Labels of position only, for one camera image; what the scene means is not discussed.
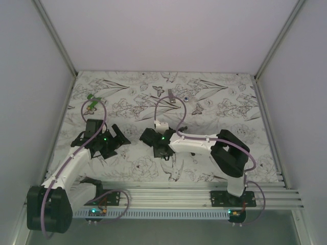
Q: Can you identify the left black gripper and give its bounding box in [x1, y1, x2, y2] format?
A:
[97, 125, 130, 159]

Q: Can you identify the black fuse box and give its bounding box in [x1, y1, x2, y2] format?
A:
[139, 128, 157, 147]

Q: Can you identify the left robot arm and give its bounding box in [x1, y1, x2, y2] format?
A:
[27, 119, 130, 233]

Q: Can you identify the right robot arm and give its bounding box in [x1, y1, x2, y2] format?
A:
[143, 128, 250, 207]

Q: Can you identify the green plastic connector part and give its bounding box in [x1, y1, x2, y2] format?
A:
[87, 94, 101, 111]

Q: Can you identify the floral patterned table mat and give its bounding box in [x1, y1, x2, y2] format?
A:
[48, 71, 278, 182]

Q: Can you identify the left small circuit board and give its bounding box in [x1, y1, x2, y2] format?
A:
[85, 208, 106, 223]

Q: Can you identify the small circuit board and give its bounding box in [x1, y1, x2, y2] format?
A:
[228, 210, 246, 224]
[85, 208, 106, 223]

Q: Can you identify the right small circuit board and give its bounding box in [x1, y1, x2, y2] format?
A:
[228, 210, 246, 224]

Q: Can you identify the black handled hammer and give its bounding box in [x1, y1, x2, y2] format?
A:
[178, 125, 197, 157]

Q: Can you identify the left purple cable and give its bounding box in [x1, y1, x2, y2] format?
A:
[40, 97, 131, 239]

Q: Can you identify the purple cable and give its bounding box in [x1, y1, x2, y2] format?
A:
[154, 95, 266, 227]
[40, 97, 131, 239]

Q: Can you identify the grey metal bracket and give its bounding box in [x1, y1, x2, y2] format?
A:
[168, 89, 176, 104]

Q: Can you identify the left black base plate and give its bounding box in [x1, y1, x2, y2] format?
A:
[85, 191, 121, 206]

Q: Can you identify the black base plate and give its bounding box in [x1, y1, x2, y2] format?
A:
[85, 191, 121, 206]
[210, 190, 256, 208]

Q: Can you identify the white slotted cable duct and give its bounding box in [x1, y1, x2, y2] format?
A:
[73, 208, 229, 220]

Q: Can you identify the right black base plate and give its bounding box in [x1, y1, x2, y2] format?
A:
[210, 190, 256, 208]

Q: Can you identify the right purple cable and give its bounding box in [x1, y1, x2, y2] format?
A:
[154, 95, 266, 227]

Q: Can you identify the aluminium front rail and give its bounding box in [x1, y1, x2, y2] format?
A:
[24, 185, 305, 209]

